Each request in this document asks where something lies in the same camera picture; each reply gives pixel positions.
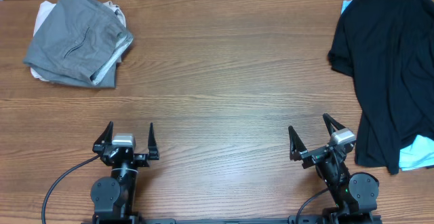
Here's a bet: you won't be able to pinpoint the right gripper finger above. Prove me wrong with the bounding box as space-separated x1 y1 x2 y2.
322 113 345 136
288 126 307 154

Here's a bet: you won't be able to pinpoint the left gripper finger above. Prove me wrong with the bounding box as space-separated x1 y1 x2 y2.
94 121 114 145
148 123 159 154

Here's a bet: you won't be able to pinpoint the black t-shirt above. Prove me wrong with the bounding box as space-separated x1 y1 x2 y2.
328 0 433 174

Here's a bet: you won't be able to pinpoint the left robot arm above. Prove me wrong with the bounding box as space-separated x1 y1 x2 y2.
90 122 159 223

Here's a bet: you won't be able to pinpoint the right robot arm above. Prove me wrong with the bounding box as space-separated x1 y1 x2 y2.
288 113 382 224

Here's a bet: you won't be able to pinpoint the light blue t-shirt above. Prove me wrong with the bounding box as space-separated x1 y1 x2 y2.
340 0 434 172

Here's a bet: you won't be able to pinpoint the grey folded shorts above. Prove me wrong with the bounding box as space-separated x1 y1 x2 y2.
23 0 134 88

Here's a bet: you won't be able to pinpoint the white folded garment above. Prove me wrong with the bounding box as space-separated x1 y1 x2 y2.
31 1 127 81

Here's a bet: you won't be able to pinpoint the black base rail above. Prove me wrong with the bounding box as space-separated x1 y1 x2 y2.
81 214 384 224

